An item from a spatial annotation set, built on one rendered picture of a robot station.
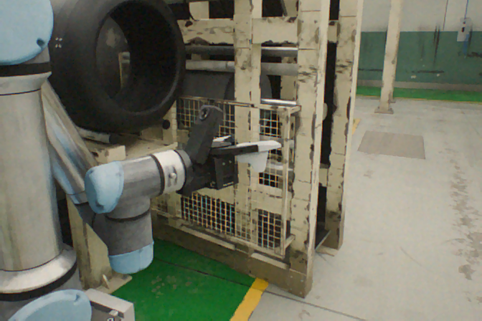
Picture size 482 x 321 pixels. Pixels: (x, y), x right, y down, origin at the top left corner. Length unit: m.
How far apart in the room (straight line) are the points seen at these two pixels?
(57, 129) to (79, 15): 0.74
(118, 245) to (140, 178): 0.12
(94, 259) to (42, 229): 1.51
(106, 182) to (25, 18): 0.25
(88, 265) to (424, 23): 9.51
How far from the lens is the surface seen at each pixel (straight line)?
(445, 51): 10.36
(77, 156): 0.69
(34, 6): 0.49
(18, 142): 0.52
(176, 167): 0.63
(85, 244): 2.01
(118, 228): 0.63
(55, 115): 0.67
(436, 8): 10.43
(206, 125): 0.67
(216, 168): 0.68
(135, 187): 0.60
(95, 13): 1.37
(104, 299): 1.00
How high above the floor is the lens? 1.28
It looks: 15 degrees down
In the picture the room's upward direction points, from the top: straight up
